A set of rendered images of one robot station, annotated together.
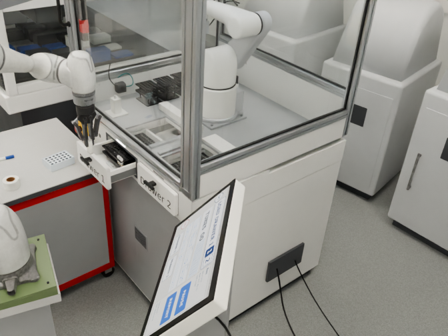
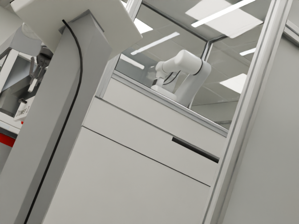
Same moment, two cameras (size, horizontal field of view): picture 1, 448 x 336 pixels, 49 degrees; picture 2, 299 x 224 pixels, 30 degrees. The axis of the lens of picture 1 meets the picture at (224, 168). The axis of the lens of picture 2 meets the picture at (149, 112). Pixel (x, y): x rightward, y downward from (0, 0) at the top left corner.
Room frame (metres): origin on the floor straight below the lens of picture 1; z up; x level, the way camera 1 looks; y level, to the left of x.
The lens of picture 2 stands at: (-0.61, -0.86, 0.30)
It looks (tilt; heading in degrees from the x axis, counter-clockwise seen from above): 16 degrees up; 19
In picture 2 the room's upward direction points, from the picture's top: 21 degrees clockwise
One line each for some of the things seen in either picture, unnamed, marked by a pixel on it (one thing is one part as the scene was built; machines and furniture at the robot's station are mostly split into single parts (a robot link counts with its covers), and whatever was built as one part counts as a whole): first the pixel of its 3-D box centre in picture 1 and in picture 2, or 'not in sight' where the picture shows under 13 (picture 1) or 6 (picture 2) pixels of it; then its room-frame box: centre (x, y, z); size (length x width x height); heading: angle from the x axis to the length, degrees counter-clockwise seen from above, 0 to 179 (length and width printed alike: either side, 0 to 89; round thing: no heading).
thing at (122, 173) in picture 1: (134, 152); not in sight; (1.96, 0.43, 0.86); 0.40 x 0.26 x 0.06; 131
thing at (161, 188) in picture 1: (157, 188); not in sight; (1.68, 0.28, 0.87); 0.29 x 0.02 x 0.11; 41
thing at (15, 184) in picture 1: (11, 183); not in sight; (1.77, 0.95, 0.78); 0.07 x 0.07 x 0.04
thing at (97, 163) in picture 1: (93, 164); (25, 109); (1.82, 0.59, 0.87); 0.29 x 0.02 x 0.11; 41
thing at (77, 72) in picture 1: (78, 70); not in sight; (1.79, 0.59, 1.33); 0.13 x 0.11 x 0.16; 70
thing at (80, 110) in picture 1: (86, 113); (44, 58); (1.79, 0.58, 1.15); 0.08 x 0.07 x 0.09; 131
